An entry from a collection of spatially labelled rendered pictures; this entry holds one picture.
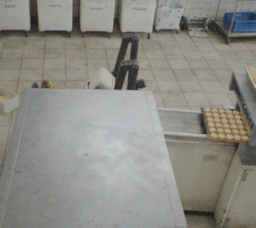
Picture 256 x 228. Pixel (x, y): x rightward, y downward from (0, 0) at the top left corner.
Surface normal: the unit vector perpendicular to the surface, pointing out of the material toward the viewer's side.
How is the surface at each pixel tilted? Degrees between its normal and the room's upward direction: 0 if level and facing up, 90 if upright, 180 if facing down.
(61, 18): 94
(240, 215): 90
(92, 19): 90
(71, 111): 0
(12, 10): 90
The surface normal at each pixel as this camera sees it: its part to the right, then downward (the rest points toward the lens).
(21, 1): 0.20, 0.59
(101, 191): 0.08, -0.81
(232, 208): -0.03, 0.58
